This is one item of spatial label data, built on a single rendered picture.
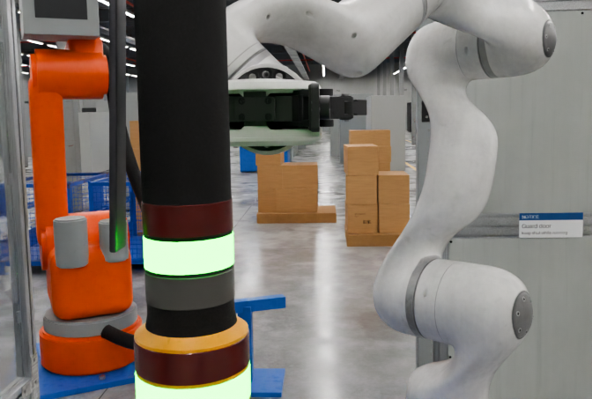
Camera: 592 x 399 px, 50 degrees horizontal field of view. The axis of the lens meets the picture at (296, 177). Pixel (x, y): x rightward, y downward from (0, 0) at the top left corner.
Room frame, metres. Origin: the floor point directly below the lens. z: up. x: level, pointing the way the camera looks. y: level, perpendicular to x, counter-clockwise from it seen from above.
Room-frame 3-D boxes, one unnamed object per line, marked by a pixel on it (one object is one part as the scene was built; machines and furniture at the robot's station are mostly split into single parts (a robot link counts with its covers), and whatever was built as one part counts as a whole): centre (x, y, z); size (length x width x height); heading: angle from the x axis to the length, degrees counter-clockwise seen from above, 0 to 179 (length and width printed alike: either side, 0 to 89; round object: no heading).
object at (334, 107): (0.44, -0.03, 1.66); 0.07 x 0.03 x 0.03; 177
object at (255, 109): (0.53, 0.03, 1.66); 0.11 x 0.10 x 0.07; 177
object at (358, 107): (0.49, -0.02, 1.66); 0.08 x 0.06 x 0.01; 84
